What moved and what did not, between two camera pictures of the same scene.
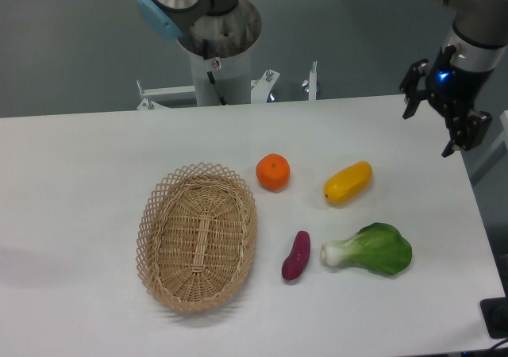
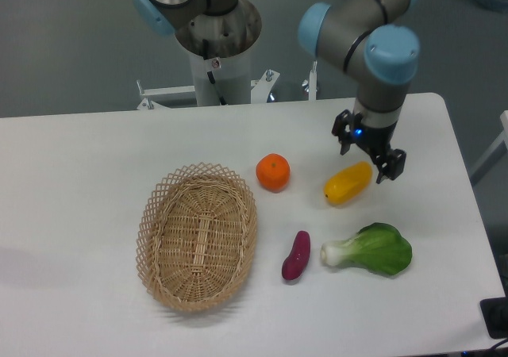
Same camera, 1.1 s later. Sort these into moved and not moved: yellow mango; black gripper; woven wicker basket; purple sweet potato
Moved: black gripper
Not moved: purple sweet potato; woven wicker basket; yellow mango
